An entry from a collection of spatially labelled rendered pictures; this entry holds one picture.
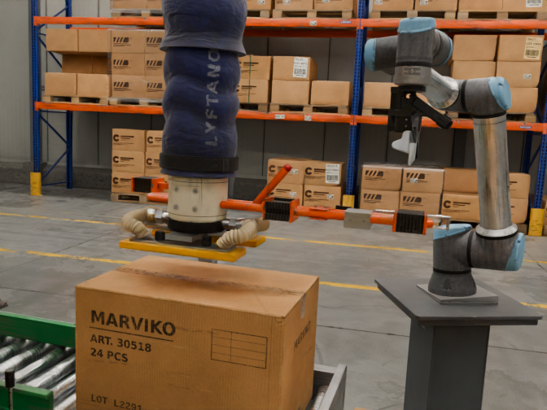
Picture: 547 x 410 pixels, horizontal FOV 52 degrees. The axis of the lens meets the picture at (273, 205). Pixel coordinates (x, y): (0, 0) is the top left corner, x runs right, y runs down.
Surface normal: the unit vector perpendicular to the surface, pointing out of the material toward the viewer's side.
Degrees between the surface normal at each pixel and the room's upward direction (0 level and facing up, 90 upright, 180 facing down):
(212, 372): 90
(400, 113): 90
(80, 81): 89
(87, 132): 90
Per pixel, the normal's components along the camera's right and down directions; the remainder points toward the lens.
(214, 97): 0.52, -0.20
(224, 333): -0.29, 0.12
